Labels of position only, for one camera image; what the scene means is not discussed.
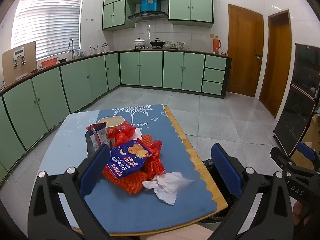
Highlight green kitchen cabinets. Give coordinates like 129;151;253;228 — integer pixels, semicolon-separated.
102;0;214;32
0;50;233;182

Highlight blue printed table mat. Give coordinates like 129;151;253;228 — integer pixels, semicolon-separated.
37;104;218;236

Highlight wooden door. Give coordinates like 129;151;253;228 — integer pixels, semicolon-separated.
227;3;265;98
258;9;293;119

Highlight red plastic basin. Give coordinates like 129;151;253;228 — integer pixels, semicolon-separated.
40;57;59;68

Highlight black wok with lid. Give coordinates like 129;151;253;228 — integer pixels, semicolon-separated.
149;38;166;49

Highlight small red blue wrapper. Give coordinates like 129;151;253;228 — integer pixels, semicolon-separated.
86;124;113;153

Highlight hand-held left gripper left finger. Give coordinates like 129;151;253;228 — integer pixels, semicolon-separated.
27;144;113;240

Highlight brown cardboard box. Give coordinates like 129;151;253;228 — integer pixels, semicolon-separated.
2;41;38;87

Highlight steel kitchen faucet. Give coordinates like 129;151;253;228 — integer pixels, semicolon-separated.
67;38;76;59

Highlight orange thermos flask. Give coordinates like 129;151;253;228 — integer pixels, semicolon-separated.
212;35;222;55

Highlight black trash bag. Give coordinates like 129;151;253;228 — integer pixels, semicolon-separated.
201;158;241;225

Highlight white window blind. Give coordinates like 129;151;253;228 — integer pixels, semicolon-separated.
11;0;84;61

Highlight blue snack packet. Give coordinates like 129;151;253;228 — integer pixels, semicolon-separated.
106;140;153;179

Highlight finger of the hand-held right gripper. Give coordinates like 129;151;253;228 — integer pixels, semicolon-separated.
270;146;295;171
296;141;320;172

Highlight white cooking pot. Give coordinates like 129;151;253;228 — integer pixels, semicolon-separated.
133;37;146;49

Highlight green lower kitchen cabinets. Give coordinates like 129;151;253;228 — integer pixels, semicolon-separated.
0;50;233;182

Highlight orange foam fruit net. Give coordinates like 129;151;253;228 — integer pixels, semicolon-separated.
102;134;156;195

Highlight green upper kitchen cabinets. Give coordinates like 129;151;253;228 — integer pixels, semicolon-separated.
102;0;214;32

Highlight glass range hood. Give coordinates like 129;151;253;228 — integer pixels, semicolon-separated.
127;11;169;23

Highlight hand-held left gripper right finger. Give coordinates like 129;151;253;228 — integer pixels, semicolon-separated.
211;143;293;240

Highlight wooden table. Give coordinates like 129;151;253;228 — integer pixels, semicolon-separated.
37;104;229;240

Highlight person's right forearm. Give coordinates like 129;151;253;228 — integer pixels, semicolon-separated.
292;200;308;227

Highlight black glass-front cabinet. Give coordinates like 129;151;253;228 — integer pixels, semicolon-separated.
273;42;320;157

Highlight red plastic bag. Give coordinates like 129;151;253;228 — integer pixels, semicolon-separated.
107;121;166;178

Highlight white tissue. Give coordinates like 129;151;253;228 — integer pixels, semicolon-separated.
142;172;195;205

